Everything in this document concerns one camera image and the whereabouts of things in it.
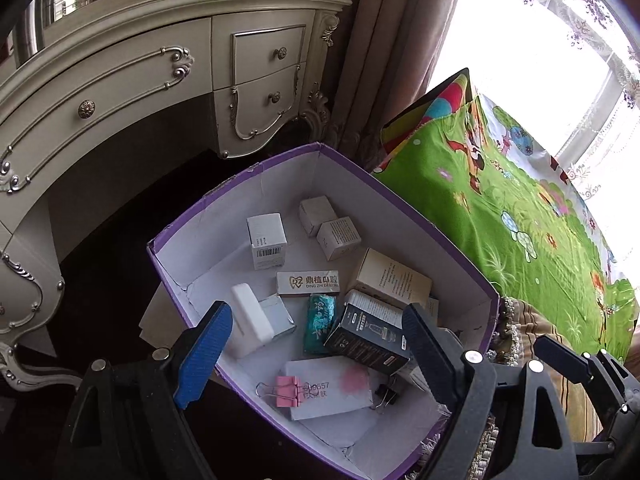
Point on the cream ornate dresser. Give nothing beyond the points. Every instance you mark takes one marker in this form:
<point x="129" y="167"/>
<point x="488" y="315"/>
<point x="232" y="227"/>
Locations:
<point x="125" y="85"/>

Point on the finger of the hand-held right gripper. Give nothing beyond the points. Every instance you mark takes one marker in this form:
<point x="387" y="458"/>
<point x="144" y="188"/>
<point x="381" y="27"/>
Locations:
<point x="560" y="360"/>

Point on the white film-wrapped box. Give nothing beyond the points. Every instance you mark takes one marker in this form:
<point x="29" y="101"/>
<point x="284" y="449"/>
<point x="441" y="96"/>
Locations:
<point x="280" y="315"/>

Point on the white rounded block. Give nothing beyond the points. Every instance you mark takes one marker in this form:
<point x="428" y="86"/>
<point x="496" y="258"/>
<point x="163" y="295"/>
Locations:
<point x="250" y="320"/>

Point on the white box with barcode label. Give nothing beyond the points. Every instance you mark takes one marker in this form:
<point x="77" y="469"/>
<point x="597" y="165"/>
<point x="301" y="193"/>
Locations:
<point x="267" y="240"/>

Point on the teal tissue packet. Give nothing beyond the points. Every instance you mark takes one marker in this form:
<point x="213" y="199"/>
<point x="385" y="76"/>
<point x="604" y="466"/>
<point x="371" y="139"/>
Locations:
<point x="320" y="322"/>

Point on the purple cardboard box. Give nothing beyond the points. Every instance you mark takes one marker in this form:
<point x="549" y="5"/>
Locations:
<point x="350" y="195"/>

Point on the pink binder clip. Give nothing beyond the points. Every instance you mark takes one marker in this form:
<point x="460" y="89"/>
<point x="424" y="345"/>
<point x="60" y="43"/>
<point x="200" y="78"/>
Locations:
<point x="287" y="391"/>

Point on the brown curtain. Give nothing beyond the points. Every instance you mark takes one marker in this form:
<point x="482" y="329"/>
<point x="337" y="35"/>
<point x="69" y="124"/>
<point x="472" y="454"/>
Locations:
<point x="390" y="35"/>

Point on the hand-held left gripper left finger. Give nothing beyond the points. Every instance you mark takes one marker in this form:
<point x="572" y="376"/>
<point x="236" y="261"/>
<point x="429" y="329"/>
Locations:
<point x="205" y="355"/>

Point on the plain grey-white cube box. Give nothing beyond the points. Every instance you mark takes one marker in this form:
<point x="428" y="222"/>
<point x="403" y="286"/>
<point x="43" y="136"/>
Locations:
<point x="315" y="215"/>

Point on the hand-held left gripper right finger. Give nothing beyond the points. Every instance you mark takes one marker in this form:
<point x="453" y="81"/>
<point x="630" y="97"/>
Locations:
<point x="430" y="350"/>

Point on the white cardboard sheet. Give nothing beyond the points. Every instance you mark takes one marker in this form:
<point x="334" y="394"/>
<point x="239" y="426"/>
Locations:
<point x="155" y="320"/>

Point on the green cartoon printed tablecloth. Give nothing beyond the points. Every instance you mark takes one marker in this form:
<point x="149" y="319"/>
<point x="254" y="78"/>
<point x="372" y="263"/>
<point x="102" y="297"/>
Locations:
<point x="500" y="220"/>

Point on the large beige printed box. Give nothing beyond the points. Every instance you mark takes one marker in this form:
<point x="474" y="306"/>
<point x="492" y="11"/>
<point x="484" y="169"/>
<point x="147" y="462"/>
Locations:
<point x="390" y="280"/>

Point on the white lace curtain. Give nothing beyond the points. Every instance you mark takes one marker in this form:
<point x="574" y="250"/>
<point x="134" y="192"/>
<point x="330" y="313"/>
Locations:
<point x="600" y="35"/>

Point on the black binder clip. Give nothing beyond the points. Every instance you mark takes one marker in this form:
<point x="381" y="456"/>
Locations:
<point x="385" y="395"/>

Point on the small white cube box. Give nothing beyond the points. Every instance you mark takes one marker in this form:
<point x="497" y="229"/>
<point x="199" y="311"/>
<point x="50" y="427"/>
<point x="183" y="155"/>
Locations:
<point x="340" y="237"/>

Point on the black product box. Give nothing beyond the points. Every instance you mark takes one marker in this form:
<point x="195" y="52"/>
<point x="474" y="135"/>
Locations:
<point x="370" y="335"/>

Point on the long beige box orange logo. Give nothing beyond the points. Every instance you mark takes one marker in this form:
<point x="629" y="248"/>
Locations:
<point x="308" y="282"/>

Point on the white box with pink blot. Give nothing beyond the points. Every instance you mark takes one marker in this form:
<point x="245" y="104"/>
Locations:
<point x="330" y="395"/>

